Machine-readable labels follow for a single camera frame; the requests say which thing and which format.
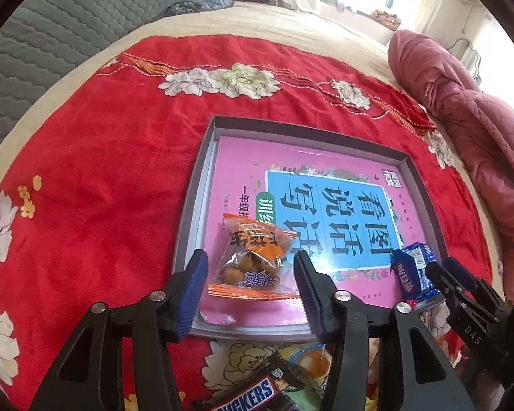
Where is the grey quilted headboard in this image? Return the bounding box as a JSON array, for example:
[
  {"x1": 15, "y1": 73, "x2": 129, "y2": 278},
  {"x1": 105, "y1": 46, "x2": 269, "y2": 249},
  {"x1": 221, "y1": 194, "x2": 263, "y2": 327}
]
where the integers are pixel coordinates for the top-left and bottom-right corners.
[{"x1": 0, "y1": 0, "x2": 200, "y2": 170}]

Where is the pink and blue book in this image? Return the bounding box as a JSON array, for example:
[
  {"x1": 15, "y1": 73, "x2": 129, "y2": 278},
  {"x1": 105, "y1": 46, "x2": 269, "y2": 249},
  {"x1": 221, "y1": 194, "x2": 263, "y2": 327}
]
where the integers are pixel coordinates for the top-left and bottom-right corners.
[{"x1": 198, "y1": 136, "x2": 444, "y2": 328}]

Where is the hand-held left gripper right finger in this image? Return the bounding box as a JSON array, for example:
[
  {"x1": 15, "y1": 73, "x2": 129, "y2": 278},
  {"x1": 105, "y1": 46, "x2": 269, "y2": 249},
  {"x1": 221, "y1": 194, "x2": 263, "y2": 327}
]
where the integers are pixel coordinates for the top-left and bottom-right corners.
[{"x1": 293, "y1": 250, "x2": 476, "y2": 411}]

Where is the orange patterned cloth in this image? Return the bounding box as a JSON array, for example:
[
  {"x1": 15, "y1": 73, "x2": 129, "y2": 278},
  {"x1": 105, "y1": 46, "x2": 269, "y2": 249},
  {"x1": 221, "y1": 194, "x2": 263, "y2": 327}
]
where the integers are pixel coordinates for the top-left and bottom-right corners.
[{"x1": 369, "y1": 9, "x2": 402, "y2": 32}]

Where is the grey shallow cardboard box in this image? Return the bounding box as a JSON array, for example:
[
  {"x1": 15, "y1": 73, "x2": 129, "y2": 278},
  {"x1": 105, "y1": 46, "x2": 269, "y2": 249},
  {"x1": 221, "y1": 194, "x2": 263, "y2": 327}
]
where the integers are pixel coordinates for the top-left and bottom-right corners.
[{"x1": 171, "y1": 115, "x2": 448, "y2": 344}]

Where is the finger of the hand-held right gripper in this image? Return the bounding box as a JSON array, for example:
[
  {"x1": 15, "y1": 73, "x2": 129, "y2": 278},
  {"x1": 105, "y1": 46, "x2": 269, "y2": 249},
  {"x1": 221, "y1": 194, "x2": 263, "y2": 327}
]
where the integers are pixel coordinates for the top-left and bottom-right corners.
[
  {"x1": 426, "y1": 262, "x2": 465, "y2": 309},
  {"x1": 444, "y1": 258, "x2": 504, "y2": 313}
]

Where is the light blue jelly packet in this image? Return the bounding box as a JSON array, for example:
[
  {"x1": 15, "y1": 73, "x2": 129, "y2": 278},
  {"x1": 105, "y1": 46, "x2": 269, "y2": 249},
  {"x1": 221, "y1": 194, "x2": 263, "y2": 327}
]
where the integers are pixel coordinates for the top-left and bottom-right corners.
[{"x1": 288, "y1": 342, "x2": 335, "y2": 384}]

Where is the orange clear snack packet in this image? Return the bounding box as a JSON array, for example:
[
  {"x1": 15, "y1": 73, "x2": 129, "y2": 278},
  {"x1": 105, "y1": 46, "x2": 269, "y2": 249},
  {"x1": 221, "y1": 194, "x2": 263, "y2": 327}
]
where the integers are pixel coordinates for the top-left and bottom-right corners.
[{"x1": 208, "y1": 213, "x2": 301, "y2": 302}]

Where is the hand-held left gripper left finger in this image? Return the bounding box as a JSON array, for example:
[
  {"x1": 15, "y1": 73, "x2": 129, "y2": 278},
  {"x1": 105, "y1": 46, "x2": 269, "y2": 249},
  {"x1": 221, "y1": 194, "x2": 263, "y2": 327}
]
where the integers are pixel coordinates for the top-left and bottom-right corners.
[{"x1": 28, "y1": 249, "x2": 209, "y2": 411}]

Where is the brown chocolate bar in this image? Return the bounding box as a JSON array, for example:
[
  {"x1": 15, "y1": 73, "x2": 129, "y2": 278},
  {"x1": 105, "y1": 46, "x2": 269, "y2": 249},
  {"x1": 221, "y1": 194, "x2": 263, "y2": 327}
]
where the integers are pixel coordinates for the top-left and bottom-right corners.
[{"x1": 191, "y1": 374, "x2": 303, "y2": 411}]

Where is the red floral blanket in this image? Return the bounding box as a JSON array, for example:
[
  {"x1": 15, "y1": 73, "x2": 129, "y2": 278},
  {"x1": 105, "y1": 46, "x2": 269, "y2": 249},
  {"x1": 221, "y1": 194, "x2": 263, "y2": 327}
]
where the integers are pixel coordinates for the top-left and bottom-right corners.
[{"x1": 0, "y1": 34, "x2": 493, "y2": 411}]

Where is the blue snack packet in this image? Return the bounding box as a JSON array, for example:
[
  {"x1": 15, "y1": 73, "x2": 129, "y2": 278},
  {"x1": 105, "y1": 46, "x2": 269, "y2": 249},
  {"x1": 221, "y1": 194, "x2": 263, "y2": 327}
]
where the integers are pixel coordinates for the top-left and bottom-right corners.
[{"x1": 390, "y1": 242, "x2": 442, "y2": 302}]

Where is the pink quilted duvet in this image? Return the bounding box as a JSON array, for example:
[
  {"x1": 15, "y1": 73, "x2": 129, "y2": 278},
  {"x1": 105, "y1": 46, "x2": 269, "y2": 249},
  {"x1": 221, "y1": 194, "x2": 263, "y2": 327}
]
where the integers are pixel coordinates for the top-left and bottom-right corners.
[{"x1": 388, "y1": 30, "x2": 514, "y2": 304}]

